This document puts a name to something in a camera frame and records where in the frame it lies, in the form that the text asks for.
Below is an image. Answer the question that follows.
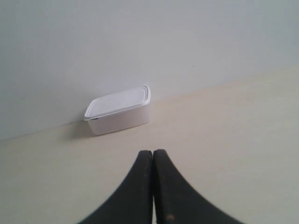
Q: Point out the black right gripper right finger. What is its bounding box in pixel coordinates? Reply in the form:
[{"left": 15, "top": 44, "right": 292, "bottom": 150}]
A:
[{"left": 153, "top": 149, "right": 241, "bottom": 224}]

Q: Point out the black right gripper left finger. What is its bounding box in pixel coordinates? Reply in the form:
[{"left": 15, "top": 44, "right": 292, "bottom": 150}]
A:
[{"left": 81, "top": 150, "right": 153, "bottom": 224}]

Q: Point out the white lidded plastic container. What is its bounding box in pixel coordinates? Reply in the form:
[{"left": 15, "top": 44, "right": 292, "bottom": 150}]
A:
[{"left": 84, "top": 86, "right": 151, "bottom": 135}]

